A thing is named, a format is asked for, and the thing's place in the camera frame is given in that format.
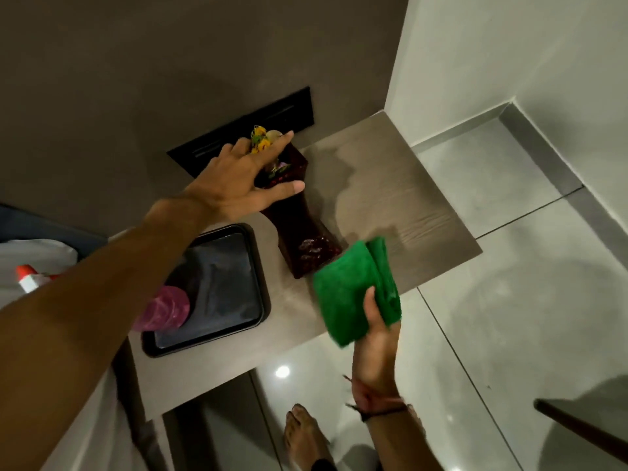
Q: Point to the person's right forearm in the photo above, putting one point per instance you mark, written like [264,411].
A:
[398,446]

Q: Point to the person's bare foot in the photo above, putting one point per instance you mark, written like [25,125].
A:
[305,439]

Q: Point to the green microfibre cloth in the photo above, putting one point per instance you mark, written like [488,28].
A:
[343,289]

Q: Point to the dark blue padded panel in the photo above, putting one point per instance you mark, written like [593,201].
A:
[44,224]

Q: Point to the person's left middle finger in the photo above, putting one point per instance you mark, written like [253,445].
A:
[241,146]

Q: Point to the person's left thumb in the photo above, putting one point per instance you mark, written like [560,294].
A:
[280,189]

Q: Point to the person's right thumb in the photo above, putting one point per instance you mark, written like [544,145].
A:
[370,306]

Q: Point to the person's left hand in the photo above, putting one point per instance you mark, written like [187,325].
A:
[225,186]

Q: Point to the dark red glass vase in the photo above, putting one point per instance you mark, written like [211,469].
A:
[297,225]

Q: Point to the red and black wrist threads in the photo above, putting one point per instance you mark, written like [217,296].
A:
[378,408]

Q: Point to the dark table leg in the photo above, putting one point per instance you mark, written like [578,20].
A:
[130,382]

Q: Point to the yellow artificial flowers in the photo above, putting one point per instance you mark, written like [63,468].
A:
[258,133]

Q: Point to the person's right hand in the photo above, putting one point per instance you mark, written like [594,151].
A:
[375,353]

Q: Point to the black rectangular tray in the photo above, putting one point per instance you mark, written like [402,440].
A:
[221,284]

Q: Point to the person's left forearm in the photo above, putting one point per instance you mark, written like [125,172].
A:
[98,299]

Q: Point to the black wall panel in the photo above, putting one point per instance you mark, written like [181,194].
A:
[274,115]

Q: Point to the pink spray bottle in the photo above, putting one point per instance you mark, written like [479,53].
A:
[164,308]

